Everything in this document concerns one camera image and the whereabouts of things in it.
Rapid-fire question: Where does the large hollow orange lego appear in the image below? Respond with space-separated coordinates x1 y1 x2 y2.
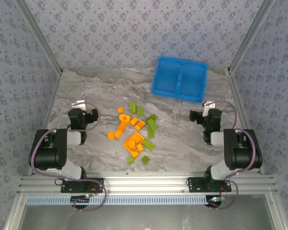
123 131 145 150

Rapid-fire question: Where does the blue two-compartment bin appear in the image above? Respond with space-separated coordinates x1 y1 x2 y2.
150 56 209 104

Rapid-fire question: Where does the small black adapter board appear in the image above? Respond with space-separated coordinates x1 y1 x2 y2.
70 194 91 205
207 195 226 205

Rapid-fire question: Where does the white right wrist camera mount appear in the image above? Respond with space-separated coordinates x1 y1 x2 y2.
203 101 216 115

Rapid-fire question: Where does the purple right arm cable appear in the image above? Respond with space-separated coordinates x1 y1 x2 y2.
206 100 257 211

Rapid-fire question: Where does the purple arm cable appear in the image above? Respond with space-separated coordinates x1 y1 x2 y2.
29 102 108 213
206 100 257 211

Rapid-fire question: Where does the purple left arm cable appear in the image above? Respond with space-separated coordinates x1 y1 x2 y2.
29 102 108 213

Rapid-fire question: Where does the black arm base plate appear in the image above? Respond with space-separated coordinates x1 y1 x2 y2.
187 176 232 194
60 178 104 194

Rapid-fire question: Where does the aluminium crossbar rail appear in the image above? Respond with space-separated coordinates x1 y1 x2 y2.
16 170 278 195

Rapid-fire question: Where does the aluminium frame post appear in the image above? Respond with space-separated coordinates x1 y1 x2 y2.
226 0 277 75
14 0 64 75

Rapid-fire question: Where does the white slotted cable duct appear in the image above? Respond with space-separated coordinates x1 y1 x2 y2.
25 194 210 206

